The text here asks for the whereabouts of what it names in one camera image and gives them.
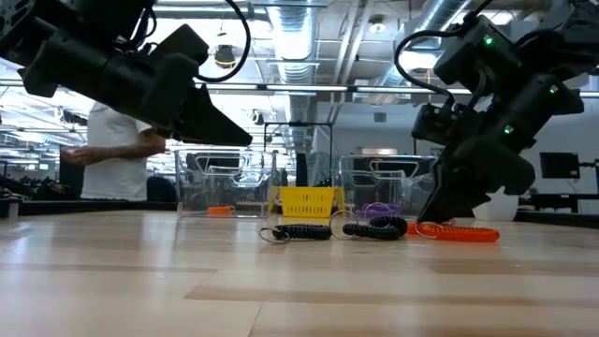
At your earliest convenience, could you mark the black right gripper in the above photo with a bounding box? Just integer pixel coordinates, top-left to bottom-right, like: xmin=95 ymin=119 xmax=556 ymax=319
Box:
xmin=416 ymin=110 xmax=537 ymax=224

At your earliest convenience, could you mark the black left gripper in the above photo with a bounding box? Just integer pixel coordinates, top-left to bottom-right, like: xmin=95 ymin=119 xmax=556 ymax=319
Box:
xmin=18 ymin=33 xmax=254 ymax=147

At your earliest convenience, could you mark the black spring keychain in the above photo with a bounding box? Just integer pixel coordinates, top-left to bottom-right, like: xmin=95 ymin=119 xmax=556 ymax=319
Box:
xmin=329 ymin=201 xmax=409 ymax=242
xmin=258 ymin=223 xmax=333 ymax=245

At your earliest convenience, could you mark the green plant in white pot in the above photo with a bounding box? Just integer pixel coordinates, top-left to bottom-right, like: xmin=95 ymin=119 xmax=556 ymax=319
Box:
xmin=471 ymin=185 xmax=520 ymax=222

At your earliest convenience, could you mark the clear plastic bin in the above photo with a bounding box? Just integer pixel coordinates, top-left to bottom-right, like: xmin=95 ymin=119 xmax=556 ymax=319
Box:
xmin=336 ymin=154 xmax=440 ymax=221
xmin=175 ymin=148 xmax=277 ymax=219

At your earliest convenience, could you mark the black ceiling device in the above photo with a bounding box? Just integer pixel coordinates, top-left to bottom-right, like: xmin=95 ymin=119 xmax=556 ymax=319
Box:
xmin=213 ymin=44 xmax=237 ymax=70

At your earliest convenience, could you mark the black office chair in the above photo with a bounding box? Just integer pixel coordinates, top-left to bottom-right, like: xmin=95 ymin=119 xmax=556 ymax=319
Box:
xmin=146 ymin=176 xmax=178 ymax=203

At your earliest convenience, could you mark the long ceiling light strip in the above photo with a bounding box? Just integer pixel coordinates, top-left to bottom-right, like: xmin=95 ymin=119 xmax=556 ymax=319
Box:
xmin=0 ymin=79 xmax=599 ymax=98

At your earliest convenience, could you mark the person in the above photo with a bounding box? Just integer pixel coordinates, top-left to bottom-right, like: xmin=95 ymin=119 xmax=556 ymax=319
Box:
xmin=60 ymin=100 xmax=168 ymax=202

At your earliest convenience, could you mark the black monitor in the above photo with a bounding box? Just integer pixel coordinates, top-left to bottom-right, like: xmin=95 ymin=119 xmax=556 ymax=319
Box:
xmin=539 ymin=152 xmax=581 ymax=180

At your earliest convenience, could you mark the yellow plastic basket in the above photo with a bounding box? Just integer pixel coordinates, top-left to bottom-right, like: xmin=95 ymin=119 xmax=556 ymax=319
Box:
xmin=268 ymin=185 xmax=346 ymax=219

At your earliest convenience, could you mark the person's hand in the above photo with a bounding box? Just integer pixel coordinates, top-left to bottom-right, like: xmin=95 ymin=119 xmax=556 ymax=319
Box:
xmin=60 ymin=146 xmax=97 ymax=168

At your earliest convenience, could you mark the black cabinet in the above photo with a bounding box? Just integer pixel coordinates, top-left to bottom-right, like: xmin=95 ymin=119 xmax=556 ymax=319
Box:
xmin=59 ymin=149 xmax=86 ymax=200

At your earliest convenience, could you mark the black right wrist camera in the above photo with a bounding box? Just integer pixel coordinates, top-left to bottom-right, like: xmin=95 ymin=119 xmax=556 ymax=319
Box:
xmin=411 ymin=102 xmax=465 ymax=142

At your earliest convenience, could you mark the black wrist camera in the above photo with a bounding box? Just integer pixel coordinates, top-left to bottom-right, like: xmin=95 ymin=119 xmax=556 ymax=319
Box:
xmin=158 ymin=23 xmax=211 ymax=66
xmin=411 ymin=102 xmax=465 ymax=142

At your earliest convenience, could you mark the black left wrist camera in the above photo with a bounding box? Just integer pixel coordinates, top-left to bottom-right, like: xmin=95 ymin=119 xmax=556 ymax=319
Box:
xmin=158 ymin=23 xmax=211 ymax=66

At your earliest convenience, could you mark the black gantry frame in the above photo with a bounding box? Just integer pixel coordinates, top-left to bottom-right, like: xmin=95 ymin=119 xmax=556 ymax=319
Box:
xmin=263 ymin=122 xmax=333 ymax=188

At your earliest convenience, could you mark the black left camera cable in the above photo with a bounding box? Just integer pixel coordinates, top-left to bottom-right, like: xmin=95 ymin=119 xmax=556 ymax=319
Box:
xmin=195 ymin=0 xmax=253 ymax=84

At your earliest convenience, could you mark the black camera cable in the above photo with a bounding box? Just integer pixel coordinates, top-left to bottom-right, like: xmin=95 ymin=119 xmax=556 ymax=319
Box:
xmin=195 ymin=0 xmax=253 ymax=84
xmin=393 ymin=0 xmax=492 ymax=108

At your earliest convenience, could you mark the silver ceiling duct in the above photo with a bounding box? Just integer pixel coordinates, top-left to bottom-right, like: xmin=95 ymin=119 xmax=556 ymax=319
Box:
xmin=266 ymin=0 xmax=319 ymax=127
xmin=373 ymin=0 xmax=474 ymax=90

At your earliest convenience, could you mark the black aluminium table frame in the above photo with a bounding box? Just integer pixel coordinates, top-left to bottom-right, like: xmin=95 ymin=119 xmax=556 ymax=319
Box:
xmin=0 ymin=199 xmax=599 ymax=229

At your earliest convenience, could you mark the black right camera cable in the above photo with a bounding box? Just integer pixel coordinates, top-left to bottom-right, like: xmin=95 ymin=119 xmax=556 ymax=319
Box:
xmin=393 ymin=0 xmax=492 ymax=108

